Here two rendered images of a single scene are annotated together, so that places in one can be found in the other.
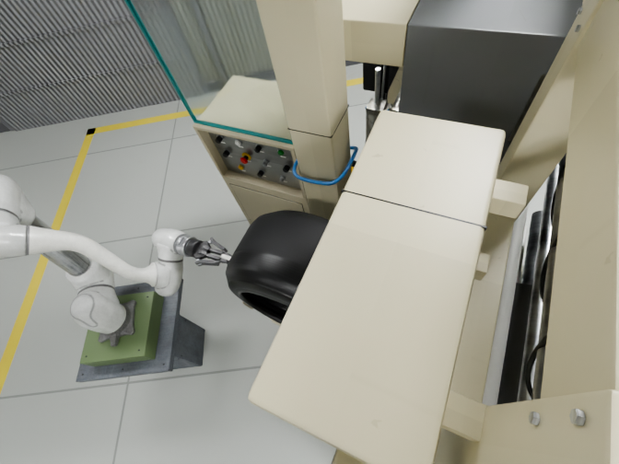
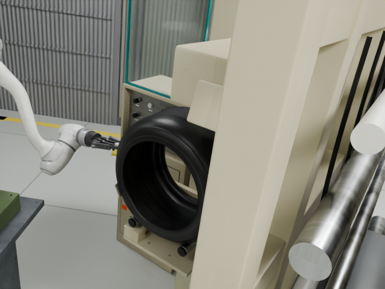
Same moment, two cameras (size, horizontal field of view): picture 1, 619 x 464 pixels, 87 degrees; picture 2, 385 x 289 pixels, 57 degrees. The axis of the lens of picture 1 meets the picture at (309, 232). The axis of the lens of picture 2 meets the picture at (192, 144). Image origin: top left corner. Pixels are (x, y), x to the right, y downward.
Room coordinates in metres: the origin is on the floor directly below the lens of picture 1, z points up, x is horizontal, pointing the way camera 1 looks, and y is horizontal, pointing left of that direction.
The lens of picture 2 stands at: (-0.86, 0.19, 1.95)
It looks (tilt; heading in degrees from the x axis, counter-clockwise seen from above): 25 degrees down; 353
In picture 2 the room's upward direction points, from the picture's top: 8 degrees clockwise
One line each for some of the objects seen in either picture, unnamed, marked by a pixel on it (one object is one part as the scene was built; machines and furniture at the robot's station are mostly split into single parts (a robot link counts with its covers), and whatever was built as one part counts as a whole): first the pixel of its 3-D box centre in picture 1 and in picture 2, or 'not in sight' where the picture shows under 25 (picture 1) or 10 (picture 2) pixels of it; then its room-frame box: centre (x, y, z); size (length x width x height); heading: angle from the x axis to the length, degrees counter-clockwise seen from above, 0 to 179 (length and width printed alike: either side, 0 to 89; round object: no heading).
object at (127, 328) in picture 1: (114, 323); not in sight; (0.71, 1.07, 0.78); 0.22 x 0.18 x 0.06; 179
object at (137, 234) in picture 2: not in sight; (155, 217); (0.60, 0.14, 0.84); 0.36 x 0.09 x 0.06; 142
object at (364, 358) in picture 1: (391, 261); (260, 69); (0.23, -0.13, 1.71); 0.61 x 0.25 x 0.15; 142
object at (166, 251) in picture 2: not in sight; (176, 235); (0.51, 0.03, 0.80); 0.37 x 0.36 x 0.02; 52
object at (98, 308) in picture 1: (96, 309); not in sight; (0.74, 1.07, 0.92); 0.18 x 0.16 x 0.22; 10
